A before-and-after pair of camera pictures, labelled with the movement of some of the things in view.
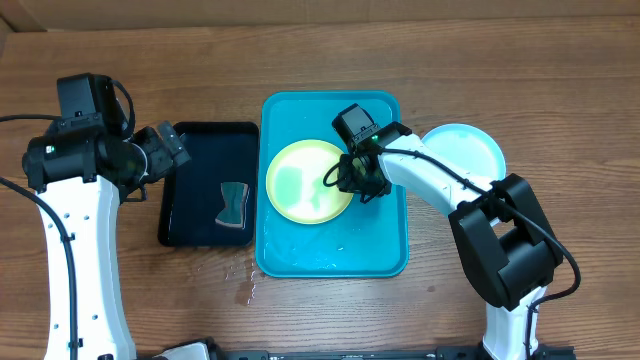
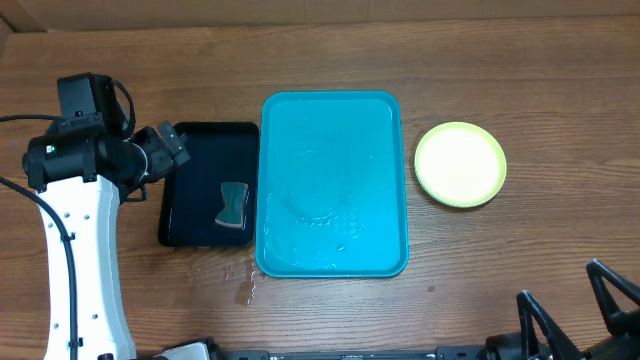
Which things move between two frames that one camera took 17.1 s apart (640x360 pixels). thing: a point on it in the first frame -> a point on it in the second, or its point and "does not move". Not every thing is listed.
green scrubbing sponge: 235,196 does not move
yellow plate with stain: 295,185 -> 460,164
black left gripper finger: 174,143 does not move
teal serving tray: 365,240 does not move
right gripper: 350,183 -> 622,347
